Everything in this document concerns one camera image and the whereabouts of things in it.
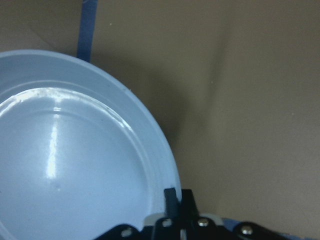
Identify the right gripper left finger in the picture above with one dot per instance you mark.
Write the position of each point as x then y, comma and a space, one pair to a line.
171, 203

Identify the blue plate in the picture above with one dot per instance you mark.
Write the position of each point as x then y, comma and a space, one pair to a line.
79, 153

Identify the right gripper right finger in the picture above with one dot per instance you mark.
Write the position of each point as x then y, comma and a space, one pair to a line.
188, 206

